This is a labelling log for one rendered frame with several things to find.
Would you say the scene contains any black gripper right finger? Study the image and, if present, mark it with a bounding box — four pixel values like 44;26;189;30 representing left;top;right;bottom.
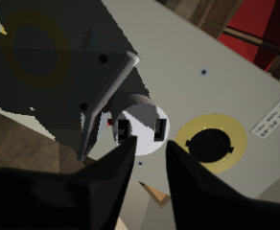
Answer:
166;140;280;230

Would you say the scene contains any beige service panel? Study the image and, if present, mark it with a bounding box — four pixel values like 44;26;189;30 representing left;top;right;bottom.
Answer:
0;0;280;198

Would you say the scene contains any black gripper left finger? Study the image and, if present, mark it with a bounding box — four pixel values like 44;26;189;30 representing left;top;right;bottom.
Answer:
0;135;138;230

